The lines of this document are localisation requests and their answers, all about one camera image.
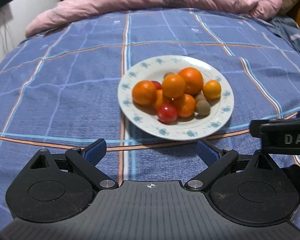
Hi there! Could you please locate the brown longan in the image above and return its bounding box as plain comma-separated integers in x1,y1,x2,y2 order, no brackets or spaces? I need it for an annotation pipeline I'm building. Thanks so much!
164,72,175,79
194,93,206,102
196,100,211,116

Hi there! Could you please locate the small mandarin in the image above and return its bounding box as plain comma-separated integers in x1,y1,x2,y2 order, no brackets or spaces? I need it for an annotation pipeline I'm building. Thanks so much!
152,89,172,111
203,80,222,100

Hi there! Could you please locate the red tomato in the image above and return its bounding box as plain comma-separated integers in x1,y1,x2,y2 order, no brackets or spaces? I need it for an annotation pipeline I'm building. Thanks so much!
157,103,178,124
152,81,161,90

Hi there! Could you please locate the bumpy mandarin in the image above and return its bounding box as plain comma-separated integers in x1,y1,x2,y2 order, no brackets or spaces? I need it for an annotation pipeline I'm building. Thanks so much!
132,80,157,106

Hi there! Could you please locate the white floral plate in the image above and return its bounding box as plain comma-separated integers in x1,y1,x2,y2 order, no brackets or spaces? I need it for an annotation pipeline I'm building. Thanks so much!
117,55,234,141

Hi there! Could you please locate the blue plaid bed sheet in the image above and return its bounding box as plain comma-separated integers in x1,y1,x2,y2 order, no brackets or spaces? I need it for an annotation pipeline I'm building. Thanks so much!
0,9,300,229

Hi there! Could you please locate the large orange on plate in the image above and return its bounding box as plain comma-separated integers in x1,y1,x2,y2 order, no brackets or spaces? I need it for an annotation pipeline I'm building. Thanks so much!
178,67,204,95

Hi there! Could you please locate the small mandarin on plate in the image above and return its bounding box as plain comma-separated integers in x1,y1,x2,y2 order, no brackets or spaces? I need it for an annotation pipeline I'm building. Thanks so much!
152,89,172,111

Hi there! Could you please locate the blue grey blanket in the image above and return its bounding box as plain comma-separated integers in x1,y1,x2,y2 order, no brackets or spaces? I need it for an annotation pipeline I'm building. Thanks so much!
266,16,300,54

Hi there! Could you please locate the pink quilt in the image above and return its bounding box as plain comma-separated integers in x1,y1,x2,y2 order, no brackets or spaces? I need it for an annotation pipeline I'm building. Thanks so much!
25,0,283,38

